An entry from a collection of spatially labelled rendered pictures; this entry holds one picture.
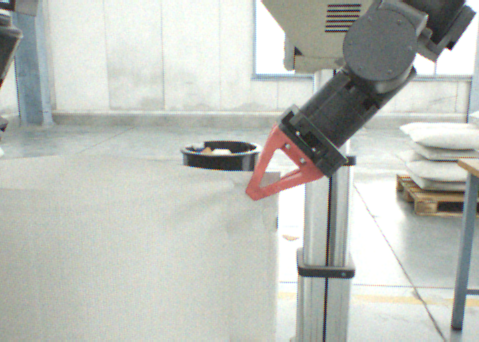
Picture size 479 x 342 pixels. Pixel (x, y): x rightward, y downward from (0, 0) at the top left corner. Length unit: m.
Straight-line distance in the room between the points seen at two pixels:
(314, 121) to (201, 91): 8.15
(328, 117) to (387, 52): 0.10
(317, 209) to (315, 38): 0.36
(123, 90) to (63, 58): 1.20
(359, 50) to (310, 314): 0.84
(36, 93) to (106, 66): 1.31
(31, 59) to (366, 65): 8.96
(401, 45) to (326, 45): 0.58
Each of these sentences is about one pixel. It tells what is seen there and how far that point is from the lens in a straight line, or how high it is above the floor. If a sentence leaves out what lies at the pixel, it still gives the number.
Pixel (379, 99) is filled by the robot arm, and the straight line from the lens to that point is 0.48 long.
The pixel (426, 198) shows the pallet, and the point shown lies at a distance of 3.89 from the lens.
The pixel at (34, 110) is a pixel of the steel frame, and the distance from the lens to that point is 9.34.
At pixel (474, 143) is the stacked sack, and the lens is 3.87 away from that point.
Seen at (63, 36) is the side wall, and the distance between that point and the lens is 9.30.
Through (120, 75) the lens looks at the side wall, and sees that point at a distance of 8.94.
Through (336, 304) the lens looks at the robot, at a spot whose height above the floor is 0.61.
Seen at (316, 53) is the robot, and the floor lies 1.16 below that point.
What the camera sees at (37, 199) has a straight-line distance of 0.47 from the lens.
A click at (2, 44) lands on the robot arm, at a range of 0.54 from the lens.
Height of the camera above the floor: 1.14
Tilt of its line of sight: 13 degrees down
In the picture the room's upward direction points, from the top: straight up
